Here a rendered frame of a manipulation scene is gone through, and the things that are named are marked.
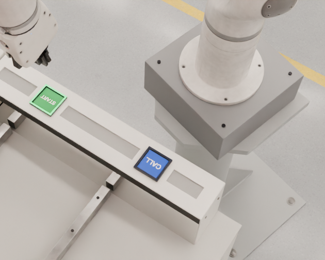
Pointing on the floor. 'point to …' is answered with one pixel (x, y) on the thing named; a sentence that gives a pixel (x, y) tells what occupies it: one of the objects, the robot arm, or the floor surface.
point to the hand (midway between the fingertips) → (39, 55)
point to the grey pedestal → (244, 178)
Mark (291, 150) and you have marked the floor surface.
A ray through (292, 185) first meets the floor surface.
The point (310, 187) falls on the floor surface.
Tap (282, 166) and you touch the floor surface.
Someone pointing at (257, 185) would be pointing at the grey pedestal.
